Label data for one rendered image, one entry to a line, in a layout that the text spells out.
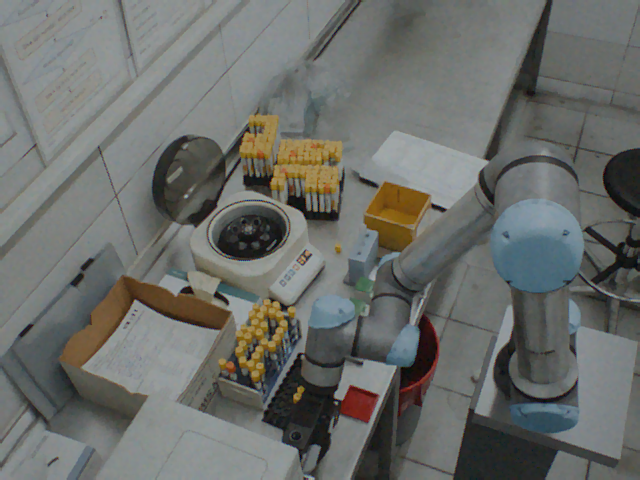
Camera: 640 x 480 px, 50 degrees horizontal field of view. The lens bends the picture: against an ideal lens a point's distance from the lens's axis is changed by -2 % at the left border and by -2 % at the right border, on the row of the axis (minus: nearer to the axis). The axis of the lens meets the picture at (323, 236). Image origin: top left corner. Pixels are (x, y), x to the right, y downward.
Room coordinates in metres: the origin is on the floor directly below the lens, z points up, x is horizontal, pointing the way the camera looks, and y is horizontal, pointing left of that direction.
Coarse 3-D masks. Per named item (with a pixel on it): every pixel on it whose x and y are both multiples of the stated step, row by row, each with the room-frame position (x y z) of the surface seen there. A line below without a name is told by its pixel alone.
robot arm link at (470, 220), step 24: (528, 144) 0.74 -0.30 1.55; (552, 144) 0.74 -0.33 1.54; (480, 192) 0.76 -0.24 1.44; (456, 216) 0.77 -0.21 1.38; (480, 216) 0.74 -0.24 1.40; (432, 240) 0.78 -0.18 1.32; (456, 240) 0.75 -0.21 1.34; (480, 240) 0.75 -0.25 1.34; (384, 264) 0.84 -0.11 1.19; (408, 264) 0.78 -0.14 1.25; (432, 264) 0.76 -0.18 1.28; (384, 288) 0.78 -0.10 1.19; (408, 288) 0.77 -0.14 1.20
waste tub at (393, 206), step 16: (384, 192) 1.30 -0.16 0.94; (400, 192) 1.28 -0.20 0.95; (416, 192) 1.26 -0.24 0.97; (368, 208) 1.21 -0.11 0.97; (384, 208) 1.30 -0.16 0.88; (400, 208) 1.28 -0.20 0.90; (416, 208) 1.26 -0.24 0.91; (368, 224) 1.19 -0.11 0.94; (384, 224) 1.17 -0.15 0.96; (400, 224) 1.15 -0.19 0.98; (416, 224) 1.15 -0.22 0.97; (384, 240) 1.17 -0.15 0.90; (400, 240) 1.15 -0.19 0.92
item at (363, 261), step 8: (368, 232) 1.13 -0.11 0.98; (376, 232) 1.13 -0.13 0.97; (360, 240) 1.10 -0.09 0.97; (368, 240) 1.10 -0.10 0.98; (376, 240) 1.12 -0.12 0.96; (360, 248) 1.08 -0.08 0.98; (368, 248) 1.08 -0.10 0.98; (376, 248) 1.12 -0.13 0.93; (352, 256) 1.06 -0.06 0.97; (360, 256) 1.06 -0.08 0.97; (368, 256) 1.06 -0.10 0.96; (376, 256) 1.12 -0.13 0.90; (352, 264) 1.05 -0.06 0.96; (360, 264) 1.04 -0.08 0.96; (368, 264) 1.06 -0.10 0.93; (376, 264) 1.10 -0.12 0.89; (352, 272) 1.05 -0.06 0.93; (360, 272) 1.04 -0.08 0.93; (368, 272) 1.06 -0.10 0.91; (344, 280) 1.06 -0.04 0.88; (352, 280) 1.05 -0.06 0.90
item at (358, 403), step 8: (352, 392) 0.76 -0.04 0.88; (360, 392) 0.76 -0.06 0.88; (368, 392) 0.75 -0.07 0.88; (344, 400) 0.74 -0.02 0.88; (352, 400) 0.74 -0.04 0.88; (360, 400) 0.74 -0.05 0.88; (368, 400) 0.74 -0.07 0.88; (376, 400) 0.73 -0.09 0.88; (344, 408) 0.72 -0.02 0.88; (352, 408) 0.72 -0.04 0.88; (360, 408) 0.72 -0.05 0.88; (368, 408) 0.72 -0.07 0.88; (352, 416) 0.70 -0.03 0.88; (360, 416) 0.70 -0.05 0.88; (368, 416) 0.70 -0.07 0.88
